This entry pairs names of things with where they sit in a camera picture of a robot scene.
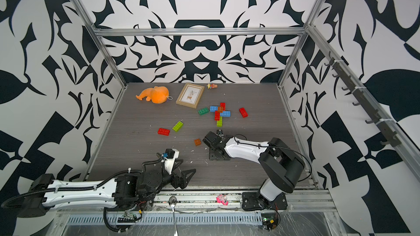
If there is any lime lego brick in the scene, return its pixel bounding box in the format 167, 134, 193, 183
216, 117, 223, 128
172, 121, 184, 132

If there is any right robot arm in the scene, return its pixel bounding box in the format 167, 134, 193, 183
203, 132, 307, 211

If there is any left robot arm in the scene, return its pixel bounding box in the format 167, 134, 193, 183
1, 158, 196, 218

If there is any dark green lego brick centre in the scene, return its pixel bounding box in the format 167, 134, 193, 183
198, 108, 210, 115

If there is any metal spoon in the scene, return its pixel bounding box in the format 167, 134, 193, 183
168, 196, 178, 236

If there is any small toy figure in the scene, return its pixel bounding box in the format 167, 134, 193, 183
207, 84, 218, 89

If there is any orange plush toy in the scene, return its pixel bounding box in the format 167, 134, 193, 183
136, 86, 171, 104

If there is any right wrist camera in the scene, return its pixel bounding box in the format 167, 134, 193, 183
216, 130, 224, 137

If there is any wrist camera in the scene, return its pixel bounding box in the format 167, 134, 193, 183
216, 130, 224, 137
163, 149, 179, 175

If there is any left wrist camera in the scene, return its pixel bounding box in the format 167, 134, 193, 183
163, 149, 179, 175

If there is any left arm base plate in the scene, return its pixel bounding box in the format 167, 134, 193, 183
131, 193, 156, 212

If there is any pink toy on rail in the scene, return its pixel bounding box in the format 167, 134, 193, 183
216, 194, 229, 206

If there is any wooden picture frame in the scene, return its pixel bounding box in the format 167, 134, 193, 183
176, 83, 205, 109

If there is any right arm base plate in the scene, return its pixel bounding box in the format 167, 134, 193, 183
242, 192, 288, 212

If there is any wall hook rack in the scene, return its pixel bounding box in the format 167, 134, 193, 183
326, 52, 402, 148

